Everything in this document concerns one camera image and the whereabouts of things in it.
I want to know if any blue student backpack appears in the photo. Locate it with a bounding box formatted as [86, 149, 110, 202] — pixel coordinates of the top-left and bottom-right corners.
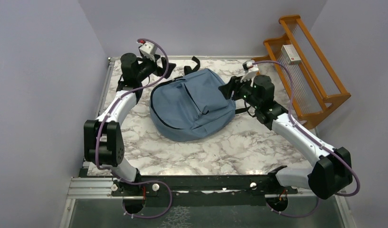
[150, 57, 247, 142]

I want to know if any orange wooden rack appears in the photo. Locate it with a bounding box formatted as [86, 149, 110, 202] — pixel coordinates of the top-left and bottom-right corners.
[253, 15, 351, 129]

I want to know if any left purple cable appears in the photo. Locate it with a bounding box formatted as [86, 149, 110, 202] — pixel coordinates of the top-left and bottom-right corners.
[95, 38, 174, 220]

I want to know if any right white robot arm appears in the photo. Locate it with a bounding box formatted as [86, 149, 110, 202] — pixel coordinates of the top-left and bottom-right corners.
[218, 75, 356, 200]

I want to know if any purple cable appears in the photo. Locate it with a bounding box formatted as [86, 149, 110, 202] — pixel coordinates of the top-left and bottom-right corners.
[95, 38, 174, 220]
[252, 60, 361, 219]

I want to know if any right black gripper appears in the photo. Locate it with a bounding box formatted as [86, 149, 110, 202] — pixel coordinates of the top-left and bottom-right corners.
[219, 73, 261, 109]

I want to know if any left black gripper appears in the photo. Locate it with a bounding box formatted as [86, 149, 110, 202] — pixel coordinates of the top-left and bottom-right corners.
[135, 53, 175, 82]

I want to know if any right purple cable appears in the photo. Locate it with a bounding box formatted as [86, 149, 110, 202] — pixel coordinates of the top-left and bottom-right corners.
[252, 60, 361, 219]

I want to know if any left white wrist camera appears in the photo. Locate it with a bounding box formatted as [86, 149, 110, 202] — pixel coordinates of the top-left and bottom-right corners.
[139, 40, 157, 62]

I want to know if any black metal base rail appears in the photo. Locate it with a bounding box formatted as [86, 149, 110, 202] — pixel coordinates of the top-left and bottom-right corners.
[111, 175, 298, 207]

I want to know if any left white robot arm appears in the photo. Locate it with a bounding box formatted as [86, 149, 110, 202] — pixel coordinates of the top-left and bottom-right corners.
[84, 53, 176, 195]

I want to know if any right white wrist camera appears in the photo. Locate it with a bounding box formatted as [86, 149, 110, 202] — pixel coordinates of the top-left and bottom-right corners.
[240, 60, 259, 82]

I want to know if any small white box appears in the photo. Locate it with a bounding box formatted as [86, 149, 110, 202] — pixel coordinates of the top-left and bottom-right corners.
[281, 44, 302, 65]

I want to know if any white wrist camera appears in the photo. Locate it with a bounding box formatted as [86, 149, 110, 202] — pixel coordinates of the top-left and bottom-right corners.
[240, 60, 259, 82]
[139, 40, 157, 62]

